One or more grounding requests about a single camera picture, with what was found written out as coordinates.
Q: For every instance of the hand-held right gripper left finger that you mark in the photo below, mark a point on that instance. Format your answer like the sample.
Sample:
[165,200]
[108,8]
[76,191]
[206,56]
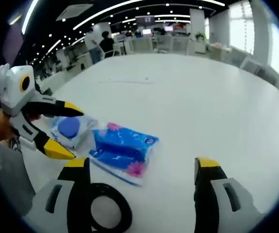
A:
[78,194]

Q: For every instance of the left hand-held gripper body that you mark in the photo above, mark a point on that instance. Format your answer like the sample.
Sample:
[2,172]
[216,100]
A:
[13,92]

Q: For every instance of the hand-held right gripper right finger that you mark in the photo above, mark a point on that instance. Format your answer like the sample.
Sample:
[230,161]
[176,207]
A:
[207,194]

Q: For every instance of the clear bag with blue pouch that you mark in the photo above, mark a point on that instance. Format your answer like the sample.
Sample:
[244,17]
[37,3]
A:
[69,127]

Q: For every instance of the blue tissue packet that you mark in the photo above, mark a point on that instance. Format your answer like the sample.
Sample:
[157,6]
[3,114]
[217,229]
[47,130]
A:
[122,148]

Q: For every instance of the grey mesh office chair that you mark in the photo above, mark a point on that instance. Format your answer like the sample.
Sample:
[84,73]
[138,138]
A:
[10,182]

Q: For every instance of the white table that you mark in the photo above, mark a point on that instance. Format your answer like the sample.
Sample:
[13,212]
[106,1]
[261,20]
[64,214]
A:
[178,109]

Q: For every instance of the curved ceiling light strip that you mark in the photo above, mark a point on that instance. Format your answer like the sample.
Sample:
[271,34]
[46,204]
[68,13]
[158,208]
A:
[119,8]

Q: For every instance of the potted green plant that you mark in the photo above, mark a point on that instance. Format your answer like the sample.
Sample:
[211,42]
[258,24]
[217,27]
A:
[200,36]

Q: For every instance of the large office window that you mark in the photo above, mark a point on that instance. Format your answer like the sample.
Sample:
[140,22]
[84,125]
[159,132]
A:
[251,31]

